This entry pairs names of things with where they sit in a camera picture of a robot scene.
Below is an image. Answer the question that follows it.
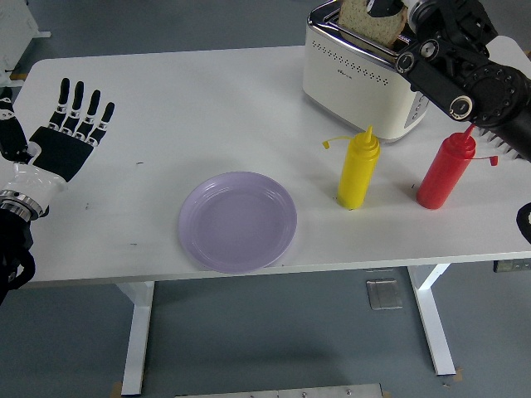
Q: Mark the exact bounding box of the cream and chrome toaster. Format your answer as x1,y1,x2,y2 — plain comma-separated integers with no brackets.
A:
301,0,436,145

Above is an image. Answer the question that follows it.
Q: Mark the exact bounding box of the grey table control panel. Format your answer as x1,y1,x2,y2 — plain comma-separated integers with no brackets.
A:
492,259,531,274

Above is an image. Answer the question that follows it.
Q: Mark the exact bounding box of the purple plate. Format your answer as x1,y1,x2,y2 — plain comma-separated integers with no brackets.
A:
178,171,299,274

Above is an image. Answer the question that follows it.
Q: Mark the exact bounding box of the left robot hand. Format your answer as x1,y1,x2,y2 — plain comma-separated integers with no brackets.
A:
0,78,117,209

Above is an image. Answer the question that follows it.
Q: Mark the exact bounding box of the yellow squeeze bottle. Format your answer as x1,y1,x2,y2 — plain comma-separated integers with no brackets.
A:
322,124,381,211

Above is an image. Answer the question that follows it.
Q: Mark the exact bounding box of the white table leg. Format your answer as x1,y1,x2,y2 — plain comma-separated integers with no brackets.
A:
115,280,157,396
406,263,457,377

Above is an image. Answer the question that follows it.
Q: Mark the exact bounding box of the metal floor socket cover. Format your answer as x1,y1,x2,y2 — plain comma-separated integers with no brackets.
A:
365,279,404,311

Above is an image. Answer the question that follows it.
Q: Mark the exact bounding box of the white cabinet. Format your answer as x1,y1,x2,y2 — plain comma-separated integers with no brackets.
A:
0,0,53,89

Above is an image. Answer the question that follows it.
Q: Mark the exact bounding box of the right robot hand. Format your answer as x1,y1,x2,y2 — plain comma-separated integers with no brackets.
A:
366,0,419,20

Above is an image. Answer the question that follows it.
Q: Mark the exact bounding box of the red squeeze bottle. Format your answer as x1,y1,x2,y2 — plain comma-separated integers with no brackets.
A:
416,123,499,211

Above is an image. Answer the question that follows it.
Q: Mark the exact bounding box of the metal toast rack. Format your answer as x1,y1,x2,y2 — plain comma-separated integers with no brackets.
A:
475,125,522,161

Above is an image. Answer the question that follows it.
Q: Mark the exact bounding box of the brown bread slice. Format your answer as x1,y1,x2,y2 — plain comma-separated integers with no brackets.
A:
337,0,410,47

